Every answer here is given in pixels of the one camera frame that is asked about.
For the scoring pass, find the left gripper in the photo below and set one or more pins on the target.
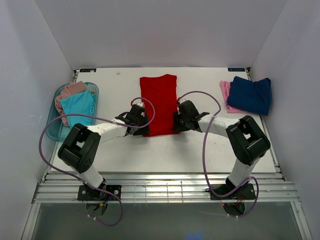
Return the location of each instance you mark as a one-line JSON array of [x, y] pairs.
[[144, 131]]

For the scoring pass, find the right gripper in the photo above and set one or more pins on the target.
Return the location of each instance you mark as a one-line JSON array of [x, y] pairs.
[[177, 127]]

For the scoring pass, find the red t shirt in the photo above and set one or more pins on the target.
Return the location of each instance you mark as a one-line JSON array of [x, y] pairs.
[[159, 96]]

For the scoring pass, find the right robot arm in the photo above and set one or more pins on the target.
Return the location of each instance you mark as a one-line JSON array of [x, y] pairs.
[[247, 140]]

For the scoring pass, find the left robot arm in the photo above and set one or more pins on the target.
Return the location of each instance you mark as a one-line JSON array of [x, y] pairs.
[[79, 149]]

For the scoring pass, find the light pink folded t shirt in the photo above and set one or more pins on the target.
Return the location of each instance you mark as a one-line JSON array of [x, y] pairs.
[[225, 87]]

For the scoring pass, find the turquoise t shirt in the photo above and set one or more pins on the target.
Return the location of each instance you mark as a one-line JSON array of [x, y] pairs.
[[80, 103]]

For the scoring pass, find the right blue corner label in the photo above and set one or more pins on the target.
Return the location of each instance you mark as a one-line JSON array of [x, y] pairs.
[[236, 69]]

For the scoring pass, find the blue corner label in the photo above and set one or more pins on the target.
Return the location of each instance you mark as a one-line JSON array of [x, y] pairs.
[[236, 69], [87, 70]]

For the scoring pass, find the dusty pink t shirt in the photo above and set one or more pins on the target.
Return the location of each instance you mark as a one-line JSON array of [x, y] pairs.
[[68, 90]]

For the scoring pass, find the navy blue folded t shirt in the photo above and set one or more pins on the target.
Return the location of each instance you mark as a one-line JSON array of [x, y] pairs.
[[250, 96]]

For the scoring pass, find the left blue corner label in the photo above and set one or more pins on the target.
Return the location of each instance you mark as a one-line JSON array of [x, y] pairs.
[[87, 70]]

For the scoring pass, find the teal plastic tray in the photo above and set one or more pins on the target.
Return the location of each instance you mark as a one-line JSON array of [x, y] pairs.
[[57, 131]]

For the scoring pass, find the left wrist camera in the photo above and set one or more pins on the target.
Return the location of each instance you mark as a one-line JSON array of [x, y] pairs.
[[140, 104]]

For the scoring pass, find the aluminium rail frame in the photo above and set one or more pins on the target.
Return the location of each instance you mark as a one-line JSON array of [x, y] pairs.
[[160, 188]]

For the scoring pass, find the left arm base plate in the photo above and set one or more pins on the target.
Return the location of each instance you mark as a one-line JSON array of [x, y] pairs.
[[86, 193]]

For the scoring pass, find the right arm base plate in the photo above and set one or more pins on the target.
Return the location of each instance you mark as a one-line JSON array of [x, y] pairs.
[[245, 192]]

